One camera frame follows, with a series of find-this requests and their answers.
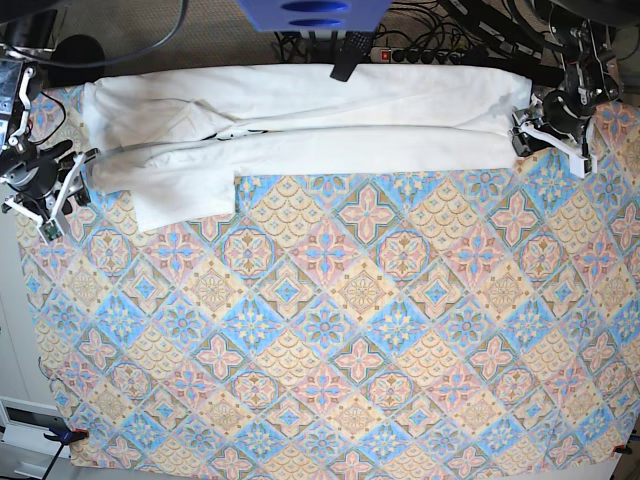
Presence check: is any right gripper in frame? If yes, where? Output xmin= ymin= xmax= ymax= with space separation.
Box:
xmin=1 ymin=140 xmax=99 ymax=205

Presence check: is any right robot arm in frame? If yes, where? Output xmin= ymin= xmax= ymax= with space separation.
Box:
xmin=1 ymin=57 xmax=91 ymax=215

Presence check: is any white printed T-shirt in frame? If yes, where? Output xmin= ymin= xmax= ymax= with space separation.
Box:
xmin=82 ymin=64 xmax=532 ymax=231

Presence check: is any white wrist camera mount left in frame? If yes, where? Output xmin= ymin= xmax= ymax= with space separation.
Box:
xmin=522 ymin=121 xmax=598 ymax=179

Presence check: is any black remote-like bar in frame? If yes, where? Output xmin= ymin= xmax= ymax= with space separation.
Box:
xmin=330 ymin=31 xmax=375 ymax=82

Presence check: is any patterned tablecloth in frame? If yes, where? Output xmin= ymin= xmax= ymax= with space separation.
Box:
xmin=16 ymin=103 xmax=639 ymax=479

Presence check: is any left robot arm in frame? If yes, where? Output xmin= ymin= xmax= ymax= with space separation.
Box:
xmin=506 ymin=1 xmax=639 ymax=158

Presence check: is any blue box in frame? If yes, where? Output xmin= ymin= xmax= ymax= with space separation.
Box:
xmin=238 ymin=0 xmax=391 ymax=32

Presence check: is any white power strip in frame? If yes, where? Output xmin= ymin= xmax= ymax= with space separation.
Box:
xmin=369 ymin=46 xmax=467 ymax=65

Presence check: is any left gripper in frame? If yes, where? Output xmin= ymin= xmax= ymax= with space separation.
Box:
xmin=509 ymin=90 xmax=595 ymax=156

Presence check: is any orange black clamp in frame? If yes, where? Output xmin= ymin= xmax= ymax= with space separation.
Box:
xmin=43 ymin=427 xmax=89 ymax=446

